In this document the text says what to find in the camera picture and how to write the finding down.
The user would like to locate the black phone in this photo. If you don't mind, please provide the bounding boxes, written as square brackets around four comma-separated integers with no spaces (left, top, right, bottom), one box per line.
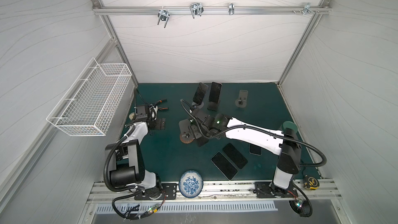
[222,143,248,169]
[192,83,208,105]
[195,133,209,147]
[249,144,262,156]
[211,152,238,180]
[209,82,222,103]

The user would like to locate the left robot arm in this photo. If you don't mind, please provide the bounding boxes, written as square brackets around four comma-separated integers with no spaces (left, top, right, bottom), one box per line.
[103,99,166,199]

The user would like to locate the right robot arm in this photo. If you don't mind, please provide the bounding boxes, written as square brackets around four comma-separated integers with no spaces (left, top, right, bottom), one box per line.
[180,99,327,193]

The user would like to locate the purple stand back left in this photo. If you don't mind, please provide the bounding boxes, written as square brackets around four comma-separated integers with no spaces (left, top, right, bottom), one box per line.
[191,101,204,109]

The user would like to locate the wooden base phone stand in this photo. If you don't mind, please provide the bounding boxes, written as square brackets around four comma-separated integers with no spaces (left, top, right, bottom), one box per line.
[179,119,195,144]

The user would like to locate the black stand back centre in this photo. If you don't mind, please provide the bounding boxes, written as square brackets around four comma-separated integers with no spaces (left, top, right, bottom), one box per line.
[207,102,219,112]

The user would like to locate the grey stand back right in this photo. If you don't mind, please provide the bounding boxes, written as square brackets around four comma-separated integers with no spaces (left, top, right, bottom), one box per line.
[235,90,248,108]

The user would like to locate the beige plastic cup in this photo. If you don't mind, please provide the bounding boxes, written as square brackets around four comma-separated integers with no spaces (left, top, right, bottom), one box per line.
[129,113,135,121]

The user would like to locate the blue white patterned plate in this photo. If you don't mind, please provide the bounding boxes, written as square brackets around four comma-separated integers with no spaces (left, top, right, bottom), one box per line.
[178,170,204,199]

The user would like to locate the green lidded jar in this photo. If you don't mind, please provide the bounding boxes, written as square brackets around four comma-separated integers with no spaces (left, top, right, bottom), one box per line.
[281,121,298,133]

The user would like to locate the white vent grille strip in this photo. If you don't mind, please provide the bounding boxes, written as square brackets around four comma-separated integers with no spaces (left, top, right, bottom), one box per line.
[95,201,278,214]

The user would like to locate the metal clamp left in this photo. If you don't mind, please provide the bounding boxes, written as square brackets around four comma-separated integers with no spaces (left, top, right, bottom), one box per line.
[157,9,170,28]

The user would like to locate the aluminium crossbar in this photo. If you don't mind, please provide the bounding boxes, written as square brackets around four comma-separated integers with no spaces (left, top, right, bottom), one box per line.
[93,5,332,16]

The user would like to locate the metal clamp centre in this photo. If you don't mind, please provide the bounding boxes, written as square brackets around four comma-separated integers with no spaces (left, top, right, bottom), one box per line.
[189,2,204,18]

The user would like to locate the metal clamp small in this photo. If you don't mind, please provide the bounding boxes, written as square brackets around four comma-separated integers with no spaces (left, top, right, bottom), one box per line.
[229,3,235,16]

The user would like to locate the yellow black tape measure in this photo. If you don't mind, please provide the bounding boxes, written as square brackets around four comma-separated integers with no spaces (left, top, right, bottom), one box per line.
[303,175,320,190]

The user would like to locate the orange handled pliers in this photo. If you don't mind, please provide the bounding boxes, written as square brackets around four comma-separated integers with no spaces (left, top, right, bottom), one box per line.
[152,99,169,111]

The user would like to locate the white wire basket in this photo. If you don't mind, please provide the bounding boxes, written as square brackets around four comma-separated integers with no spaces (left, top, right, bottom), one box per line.
[46,58,132,136]

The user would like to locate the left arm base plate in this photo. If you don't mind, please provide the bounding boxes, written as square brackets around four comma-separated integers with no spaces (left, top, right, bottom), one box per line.
[134,183,177,201]

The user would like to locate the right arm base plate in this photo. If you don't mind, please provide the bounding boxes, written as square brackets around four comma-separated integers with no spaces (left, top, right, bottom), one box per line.
[253,181,298,199]

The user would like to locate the left base cable bundle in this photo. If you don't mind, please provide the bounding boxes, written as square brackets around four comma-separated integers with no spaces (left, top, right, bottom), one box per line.
[111,189,167,220]

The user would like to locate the right base cable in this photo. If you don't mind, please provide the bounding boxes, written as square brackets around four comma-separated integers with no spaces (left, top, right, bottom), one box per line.
[288,183,314,218]

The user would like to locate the metal bracket right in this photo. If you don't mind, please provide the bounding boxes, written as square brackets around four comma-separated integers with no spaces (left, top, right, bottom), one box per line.
[292,3,320,16]

